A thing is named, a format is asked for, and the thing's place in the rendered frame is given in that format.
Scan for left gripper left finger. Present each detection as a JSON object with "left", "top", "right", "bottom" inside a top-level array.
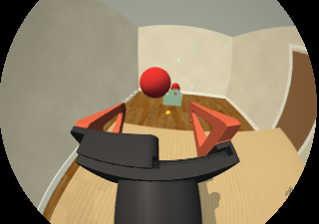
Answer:
[{"left": 74, "top": 103, "right": 127, "bottom": 132}]

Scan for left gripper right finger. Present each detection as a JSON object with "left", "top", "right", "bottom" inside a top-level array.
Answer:
[{"left": 188, "top": 102, "right": 241, "bottom": 157}]

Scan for red sphere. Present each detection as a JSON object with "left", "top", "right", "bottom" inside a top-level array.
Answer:
[{"left": 140, "top": 67, "right": 171, "bottom": 99}]

